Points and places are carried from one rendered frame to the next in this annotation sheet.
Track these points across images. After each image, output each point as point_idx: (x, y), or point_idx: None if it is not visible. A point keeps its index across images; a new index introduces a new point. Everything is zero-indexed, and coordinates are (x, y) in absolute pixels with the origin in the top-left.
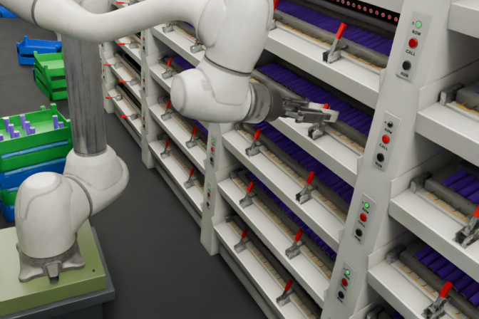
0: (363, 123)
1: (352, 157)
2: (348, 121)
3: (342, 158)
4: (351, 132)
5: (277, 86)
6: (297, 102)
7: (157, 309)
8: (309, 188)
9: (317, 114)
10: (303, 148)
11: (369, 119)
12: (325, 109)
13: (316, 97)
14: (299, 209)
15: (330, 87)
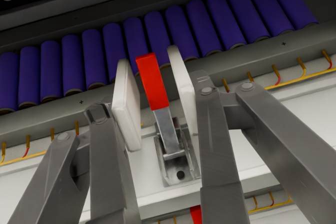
0: (210, 24)
1: (331, 105)
2: (182, 51)
3: (331, 133)
4: (247, 60)
5: None
6: (122, 172)
7: None
8: (181, 223)
9: (293, 114)
10: (164, 213)
11: (202, 7)
12: (182, 73)
13: (15, 85)
14: None
15: (8, 35)
